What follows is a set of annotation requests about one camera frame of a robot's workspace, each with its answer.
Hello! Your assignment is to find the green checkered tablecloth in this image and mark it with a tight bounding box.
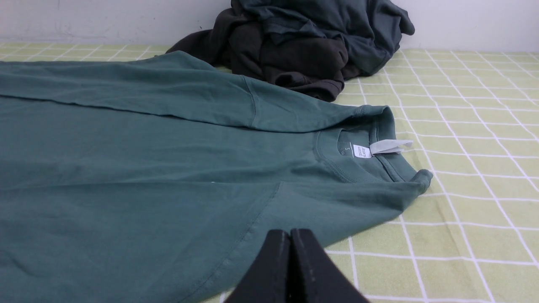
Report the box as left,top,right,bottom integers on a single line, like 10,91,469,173
1,48,538,303

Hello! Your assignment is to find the dark brown crumpled garment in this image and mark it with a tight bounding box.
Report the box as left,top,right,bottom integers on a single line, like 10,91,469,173
168,0,361,102

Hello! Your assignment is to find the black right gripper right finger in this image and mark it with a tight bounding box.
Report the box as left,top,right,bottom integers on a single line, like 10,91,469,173
291,229,369,303

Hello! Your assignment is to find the green long sleeve shirt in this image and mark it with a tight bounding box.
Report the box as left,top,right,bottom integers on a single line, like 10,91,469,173
1,52,432,303

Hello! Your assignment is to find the dark grey-blue crumpled garment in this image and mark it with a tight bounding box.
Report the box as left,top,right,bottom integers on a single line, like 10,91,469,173
239,0,415,76

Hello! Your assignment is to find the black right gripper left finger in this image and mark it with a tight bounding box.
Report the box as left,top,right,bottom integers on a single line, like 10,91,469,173
225,230,291,303

